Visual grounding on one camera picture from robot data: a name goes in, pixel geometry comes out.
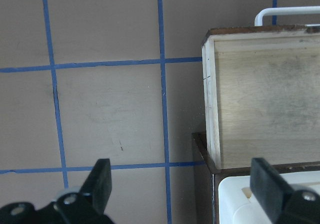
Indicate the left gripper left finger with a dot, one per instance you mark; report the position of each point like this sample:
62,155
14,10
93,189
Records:
86,206

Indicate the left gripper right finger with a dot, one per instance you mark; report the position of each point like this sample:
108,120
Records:
282,202

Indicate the white plastic tray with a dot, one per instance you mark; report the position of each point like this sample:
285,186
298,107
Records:
237,204

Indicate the wooden drawer with white handle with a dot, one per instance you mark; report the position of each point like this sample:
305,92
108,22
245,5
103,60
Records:
261,91

